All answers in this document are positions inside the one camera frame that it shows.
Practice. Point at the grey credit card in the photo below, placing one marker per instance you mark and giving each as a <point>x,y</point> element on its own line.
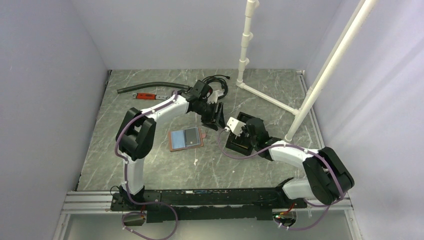
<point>192,137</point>

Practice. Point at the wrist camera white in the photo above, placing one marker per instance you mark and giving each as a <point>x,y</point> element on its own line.
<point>213,98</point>
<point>234,126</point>

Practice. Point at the brown leather card holder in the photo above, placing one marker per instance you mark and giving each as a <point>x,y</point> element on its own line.
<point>203,135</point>

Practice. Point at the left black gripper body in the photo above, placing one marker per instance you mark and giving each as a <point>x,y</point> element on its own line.
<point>207,111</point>

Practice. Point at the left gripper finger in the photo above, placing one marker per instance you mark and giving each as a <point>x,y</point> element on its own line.
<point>210,123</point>
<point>218,120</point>

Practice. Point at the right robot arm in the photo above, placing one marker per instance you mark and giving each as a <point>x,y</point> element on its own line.
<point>326,177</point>

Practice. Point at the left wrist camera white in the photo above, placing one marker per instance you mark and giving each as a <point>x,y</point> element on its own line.
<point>213,98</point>

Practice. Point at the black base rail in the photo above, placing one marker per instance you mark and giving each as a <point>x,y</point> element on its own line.
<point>207,204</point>

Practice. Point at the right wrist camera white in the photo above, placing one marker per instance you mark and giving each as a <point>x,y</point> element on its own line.
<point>234,126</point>

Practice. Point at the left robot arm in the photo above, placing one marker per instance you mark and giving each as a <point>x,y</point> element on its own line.
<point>136,134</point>

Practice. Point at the aluminium extrusion frame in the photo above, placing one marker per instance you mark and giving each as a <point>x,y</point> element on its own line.
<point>99,202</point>

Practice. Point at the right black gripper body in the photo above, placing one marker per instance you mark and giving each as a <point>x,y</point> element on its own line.
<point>254,140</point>

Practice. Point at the black card box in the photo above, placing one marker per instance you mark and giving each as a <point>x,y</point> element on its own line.
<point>240,144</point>

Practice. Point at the red handled adjustable wrench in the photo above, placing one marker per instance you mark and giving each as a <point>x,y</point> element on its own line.
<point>149,96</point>

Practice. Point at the white pvc pipe frame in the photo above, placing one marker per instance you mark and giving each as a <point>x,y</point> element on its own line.
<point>294,34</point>

